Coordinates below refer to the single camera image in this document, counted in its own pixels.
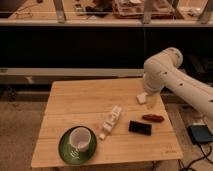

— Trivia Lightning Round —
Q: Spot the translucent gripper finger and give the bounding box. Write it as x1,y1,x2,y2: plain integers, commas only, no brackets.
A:
146,95,156,109

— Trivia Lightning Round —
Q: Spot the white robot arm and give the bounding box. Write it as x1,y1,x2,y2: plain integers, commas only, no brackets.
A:
143,47,213,120

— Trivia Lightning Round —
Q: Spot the white sponge block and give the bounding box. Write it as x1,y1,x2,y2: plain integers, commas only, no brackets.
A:
136,93,147,104

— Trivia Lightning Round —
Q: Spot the brown oblong object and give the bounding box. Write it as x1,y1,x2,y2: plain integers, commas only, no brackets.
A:
142,114,164,122

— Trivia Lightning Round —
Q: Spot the black rectangular box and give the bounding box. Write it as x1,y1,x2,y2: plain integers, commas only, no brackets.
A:
129,121,152,135

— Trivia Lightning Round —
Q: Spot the blue box on floor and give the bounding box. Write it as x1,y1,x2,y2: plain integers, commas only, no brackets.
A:
187,125,213,144

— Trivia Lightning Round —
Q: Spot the white cup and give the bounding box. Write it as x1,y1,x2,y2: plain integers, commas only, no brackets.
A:
69,127,91,152

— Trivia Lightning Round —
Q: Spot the green saucer plate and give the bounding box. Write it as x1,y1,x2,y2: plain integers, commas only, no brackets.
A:
58,126,97,165

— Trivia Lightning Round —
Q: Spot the black floor cable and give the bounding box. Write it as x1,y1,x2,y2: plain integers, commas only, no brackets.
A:
178,143,213,171

